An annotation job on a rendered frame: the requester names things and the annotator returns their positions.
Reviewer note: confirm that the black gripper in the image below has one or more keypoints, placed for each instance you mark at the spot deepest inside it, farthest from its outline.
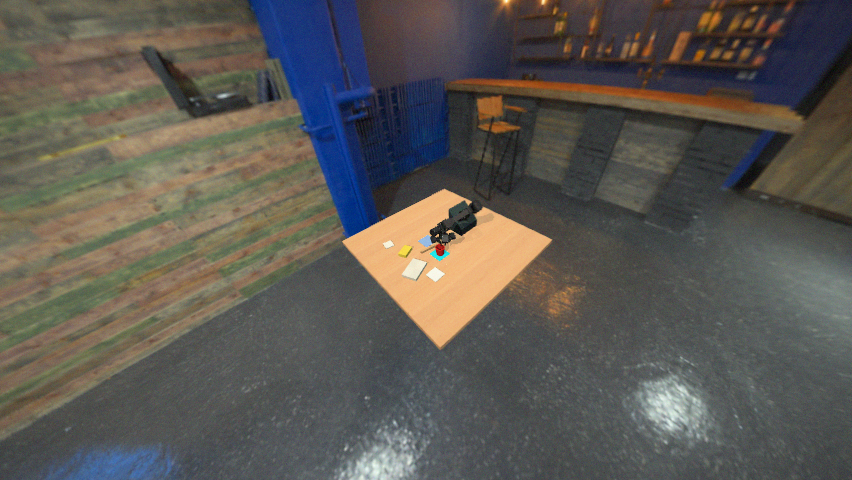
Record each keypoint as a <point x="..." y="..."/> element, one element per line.
<point x="438" y="239"/>

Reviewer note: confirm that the white flat rectangular slab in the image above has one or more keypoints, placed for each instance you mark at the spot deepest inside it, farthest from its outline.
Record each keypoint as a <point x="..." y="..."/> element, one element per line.
<point x="435" y="274"/>

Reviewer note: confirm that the beige flat block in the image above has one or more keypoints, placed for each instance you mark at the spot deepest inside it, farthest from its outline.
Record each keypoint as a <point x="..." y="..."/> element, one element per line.
<point x="414" y="269"/>

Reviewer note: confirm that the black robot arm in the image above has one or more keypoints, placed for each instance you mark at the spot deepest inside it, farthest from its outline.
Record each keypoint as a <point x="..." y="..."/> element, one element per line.
<point x="464" y="214"/>

